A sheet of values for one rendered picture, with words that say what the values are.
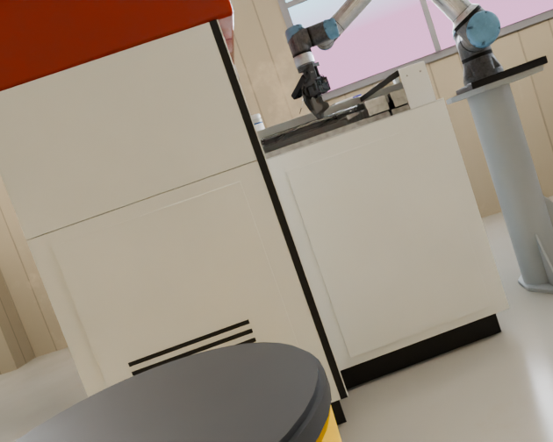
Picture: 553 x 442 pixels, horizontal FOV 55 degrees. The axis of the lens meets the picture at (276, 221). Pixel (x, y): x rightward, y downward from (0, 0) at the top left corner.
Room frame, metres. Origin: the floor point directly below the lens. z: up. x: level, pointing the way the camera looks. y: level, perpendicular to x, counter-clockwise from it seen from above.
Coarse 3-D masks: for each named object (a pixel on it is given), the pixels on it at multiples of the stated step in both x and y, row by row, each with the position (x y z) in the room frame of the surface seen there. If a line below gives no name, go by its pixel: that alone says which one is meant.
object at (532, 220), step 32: (480, 96) 2.02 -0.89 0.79; (512, 96) 2.02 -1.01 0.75; (480, 128) 2.05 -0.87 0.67; (512, 128) 1.99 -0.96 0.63; (512, 160) 2.00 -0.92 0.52; (512, 192) 2.01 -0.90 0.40; (512, 224) 2.04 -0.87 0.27; (544, 224) 2.00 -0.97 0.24; (544, 256) 1.95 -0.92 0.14; (544, 288) 1.96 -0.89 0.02
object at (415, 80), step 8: (416, 64) 1.78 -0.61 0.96; (424, 64) 1.78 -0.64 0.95; (400, 72) 1.78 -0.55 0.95; (408, 72) 1.78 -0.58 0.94; (416, 72) 1.78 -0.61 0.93; (424, 72) 1.78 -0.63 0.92; (408, 80) 1.78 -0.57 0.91; (416, 80) 1.78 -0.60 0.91; (424, 80) 1.78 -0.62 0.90; (408, 88) 1.78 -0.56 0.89; (416, 88) 1.78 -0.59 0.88; (424, 88) 1.78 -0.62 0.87; (432, 88) 1.78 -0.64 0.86; (408, 96) 1.78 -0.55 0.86; (416, 96) 1.78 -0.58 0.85; (424, 96) 1.78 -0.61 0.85; (432, 96) 1.78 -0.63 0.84; (416, 104) 1.78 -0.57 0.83
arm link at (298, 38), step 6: (300, 24) 2.02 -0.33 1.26; (288, 30) 2.02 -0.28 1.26; (294, 30) 2.01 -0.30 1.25; (300, 30) 2.01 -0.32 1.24; (306, 30) 2.01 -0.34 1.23; (288, 36) 2.03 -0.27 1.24; (294, 36) 2.01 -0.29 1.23; (300, 36) 2.01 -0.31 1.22; (306, 36) 2.00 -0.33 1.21; (288, 42) 2.04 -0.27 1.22; (294, 42) 2.01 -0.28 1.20; (300, 42) 2.01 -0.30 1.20; (306, 42) 2.01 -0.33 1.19; (294, 48) 2.02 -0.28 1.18; (300, 48) 2.01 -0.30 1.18; (306, 48) 2.01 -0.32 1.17; (294, 54) 2.03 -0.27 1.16
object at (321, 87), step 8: (312, 64) 2.00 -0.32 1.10; (304, 72) 2.04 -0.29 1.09; (312, 72) 2.01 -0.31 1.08; (312, 80) 1.99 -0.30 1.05; (320, 80) 2.01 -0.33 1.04; (304, 88) 2.04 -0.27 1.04; (312, 88) 2.00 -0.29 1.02; (320, 88) 2.00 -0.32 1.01; (328, 88) 2.03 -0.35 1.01; (312, 96) 2.07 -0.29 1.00
